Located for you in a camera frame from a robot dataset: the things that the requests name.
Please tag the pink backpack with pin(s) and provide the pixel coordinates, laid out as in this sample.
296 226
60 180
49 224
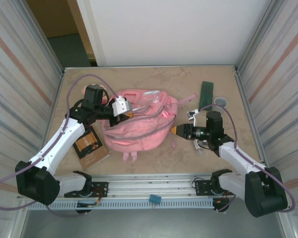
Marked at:
139 134

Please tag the green pencil case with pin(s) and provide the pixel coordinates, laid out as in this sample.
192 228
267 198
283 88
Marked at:
206 94

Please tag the brown black book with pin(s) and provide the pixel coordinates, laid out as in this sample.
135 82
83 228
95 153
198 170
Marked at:
92 148

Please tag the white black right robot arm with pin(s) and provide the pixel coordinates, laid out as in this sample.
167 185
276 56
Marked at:
238 158

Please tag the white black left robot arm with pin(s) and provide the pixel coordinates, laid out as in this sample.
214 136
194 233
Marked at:
64 135

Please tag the pink plush doll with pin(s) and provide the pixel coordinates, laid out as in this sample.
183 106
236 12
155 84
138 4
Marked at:
104 99

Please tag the grey plastic cup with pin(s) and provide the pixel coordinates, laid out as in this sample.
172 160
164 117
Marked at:
220 101

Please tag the tan wooden door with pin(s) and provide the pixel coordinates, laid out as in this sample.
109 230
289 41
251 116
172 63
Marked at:
82 29

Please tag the blue terminal connector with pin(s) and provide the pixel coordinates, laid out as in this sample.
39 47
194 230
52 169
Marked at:
155 199

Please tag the small circuit board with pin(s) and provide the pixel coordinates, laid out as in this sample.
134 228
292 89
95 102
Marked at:
85 204

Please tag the aluminium table edge rail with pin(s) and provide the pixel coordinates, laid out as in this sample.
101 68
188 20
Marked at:
149 67

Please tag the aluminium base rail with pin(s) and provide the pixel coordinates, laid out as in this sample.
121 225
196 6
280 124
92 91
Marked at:
149 184

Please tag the aluminium enclosure post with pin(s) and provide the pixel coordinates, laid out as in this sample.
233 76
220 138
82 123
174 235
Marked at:
258 37
41 37

